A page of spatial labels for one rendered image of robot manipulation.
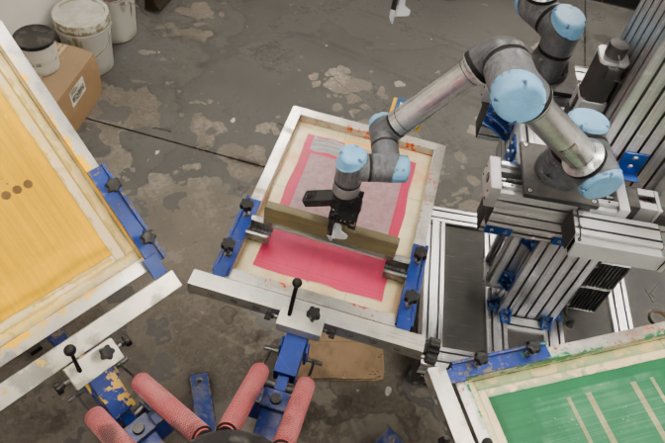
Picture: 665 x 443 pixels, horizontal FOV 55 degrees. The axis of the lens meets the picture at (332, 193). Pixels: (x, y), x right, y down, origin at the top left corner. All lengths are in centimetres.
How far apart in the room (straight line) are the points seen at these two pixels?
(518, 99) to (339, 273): 82
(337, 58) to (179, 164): 134
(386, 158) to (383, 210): 52
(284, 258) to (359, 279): 24
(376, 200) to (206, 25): 256
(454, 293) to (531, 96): 159
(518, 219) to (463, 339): 88
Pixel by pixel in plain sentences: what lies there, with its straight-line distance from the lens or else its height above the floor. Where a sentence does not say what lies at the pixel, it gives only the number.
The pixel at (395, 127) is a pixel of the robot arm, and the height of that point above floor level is 145.
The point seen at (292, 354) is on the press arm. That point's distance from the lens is 176.
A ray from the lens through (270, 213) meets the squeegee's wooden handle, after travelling 190.
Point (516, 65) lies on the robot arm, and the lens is 153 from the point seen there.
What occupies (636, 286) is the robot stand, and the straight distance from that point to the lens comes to 336.
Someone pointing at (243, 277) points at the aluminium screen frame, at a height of 99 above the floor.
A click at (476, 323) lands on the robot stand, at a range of 291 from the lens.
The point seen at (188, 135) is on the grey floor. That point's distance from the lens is 370.
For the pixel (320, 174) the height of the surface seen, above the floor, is 96.
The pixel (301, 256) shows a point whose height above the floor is 96.
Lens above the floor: 263
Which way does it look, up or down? 50 degrees down
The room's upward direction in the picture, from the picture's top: 10 degrees clockwise
